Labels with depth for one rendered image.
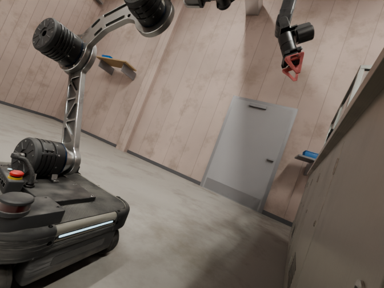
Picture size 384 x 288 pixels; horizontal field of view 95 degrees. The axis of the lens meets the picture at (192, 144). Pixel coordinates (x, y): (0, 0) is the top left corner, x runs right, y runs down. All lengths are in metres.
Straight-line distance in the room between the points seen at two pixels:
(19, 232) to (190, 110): 4.05
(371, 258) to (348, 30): 4.96
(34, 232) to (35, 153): 0.35
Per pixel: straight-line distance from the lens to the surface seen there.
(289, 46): 0.93
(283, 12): 1.03
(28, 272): 0.76
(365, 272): 0.30
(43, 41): 1.20
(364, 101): 0.61
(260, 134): 3.89
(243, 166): 3.80
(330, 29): 5.11
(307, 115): 4.14
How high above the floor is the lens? 0.59
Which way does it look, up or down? 3 degrees up
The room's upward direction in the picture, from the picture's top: 21 degrees clockwise
